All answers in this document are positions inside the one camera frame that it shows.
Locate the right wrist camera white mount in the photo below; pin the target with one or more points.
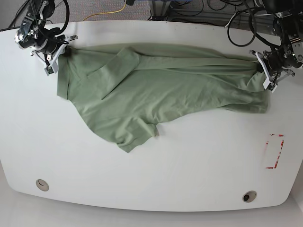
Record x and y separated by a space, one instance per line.
50 63

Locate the aluminium frame post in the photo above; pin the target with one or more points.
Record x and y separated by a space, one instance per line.
159 9

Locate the red tape rectangle marking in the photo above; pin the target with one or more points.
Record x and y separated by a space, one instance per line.
273 149

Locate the left table cable grommet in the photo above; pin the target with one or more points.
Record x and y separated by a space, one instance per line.
42 185

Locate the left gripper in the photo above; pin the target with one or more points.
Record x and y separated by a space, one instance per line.
279 64

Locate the table cable grommet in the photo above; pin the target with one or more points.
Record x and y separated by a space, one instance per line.
42 185
249 196

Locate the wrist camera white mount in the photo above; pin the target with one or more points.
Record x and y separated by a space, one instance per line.
268 83
50 63

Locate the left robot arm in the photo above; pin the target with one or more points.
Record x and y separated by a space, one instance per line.
288 25

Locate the green t-shirt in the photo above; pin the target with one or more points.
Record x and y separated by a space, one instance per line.
122 92

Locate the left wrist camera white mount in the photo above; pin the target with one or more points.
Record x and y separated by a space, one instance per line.
268 83

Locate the right table cable grommet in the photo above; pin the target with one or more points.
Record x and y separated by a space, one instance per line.
249 196

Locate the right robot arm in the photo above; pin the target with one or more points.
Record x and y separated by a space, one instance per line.
32 31

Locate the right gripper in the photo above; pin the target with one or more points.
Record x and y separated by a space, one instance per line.
50 46

